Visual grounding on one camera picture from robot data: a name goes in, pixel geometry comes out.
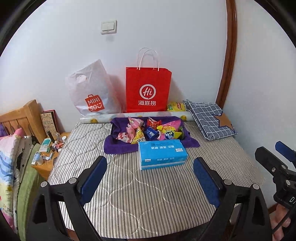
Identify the pink yellow chip bag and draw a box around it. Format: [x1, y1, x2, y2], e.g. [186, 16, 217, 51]
[157, 120, 183, 141]

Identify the strawberry white snack bag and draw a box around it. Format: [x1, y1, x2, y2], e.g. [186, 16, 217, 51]
[116, 132, 133, 143]

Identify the blue cookie snack bag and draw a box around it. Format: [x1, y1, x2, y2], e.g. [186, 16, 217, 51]
[144, 126, 159, 141]

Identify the yellow snack bag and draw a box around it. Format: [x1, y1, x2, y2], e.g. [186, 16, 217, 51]
[131, 128, 146, 145]

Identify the red gold snack bag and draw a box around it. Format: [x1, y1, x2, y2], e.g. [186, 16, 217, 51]
[147, 117, 162, 130]

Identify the pink biscuit snack bag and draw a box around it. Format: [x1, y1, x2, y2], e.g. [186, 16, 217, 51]
[126, 117, 144, 138]

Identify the person's right hand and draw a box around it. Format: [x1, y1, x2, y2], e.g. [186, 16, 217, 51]
[269, 204, 292, 241]

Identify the green blanket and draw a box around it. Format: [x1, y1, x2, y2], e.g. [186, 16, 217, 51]
[17, 144, 43, 240]

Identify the striped grey mattress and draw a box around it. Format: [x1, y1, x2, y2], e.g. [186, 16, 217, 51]
[47, 120, 266, 239]

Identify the wooden bedside table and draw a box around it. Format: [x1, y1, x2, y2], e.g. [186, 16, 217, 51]
[31, 133, 70, 180]

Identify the bottles and toiletries clutter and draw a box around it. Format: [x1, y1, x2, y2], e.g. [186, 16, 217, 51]
[31, 133, 67, 166]

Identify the pink floral bedding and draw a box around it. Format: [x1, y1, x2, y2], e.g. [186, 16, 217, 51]
[1, 128, 24, 233]

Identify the blue checked folded cloth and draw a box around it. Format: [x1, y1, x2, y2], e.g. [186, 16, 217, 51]
[183, 100, 237, 141]

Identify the purple towel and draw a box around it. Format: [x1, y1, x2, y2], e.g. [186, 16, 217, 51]
[104, 116, 200, 154]

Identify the framed picture board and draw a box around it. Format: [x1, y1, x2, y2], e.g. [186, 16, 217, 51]
[40, 109, 60, 139]

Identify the wooden headboard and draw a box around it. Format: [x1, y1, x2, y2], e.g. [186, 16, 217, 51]
[1, 99, 47, 144]

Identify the blue tissue pack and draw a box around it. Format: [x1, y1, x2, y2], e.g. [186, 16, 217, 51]
[138, 140, 188, 170]

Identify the yellow Lipton tea pack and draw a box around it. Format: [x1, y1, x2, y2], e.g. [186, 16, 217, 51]
[167, 102, 186, 112]

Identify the white Miniso plastic bag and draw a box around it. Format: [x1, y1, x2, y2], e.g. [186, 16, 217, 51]
[65, 60, 121, 116]

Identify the red paper shopping bag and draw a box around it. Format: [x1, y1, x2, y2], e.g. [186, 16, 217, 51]
[125, 47, 173, 113]

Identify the wooden door frame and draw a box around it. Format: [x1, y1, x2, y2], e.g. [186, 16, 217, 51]
[216, 0, 237, 108]

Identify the white wall light switch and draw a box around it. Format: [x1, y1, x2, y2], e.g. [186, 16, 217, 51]
[100, 20, 117, 35]

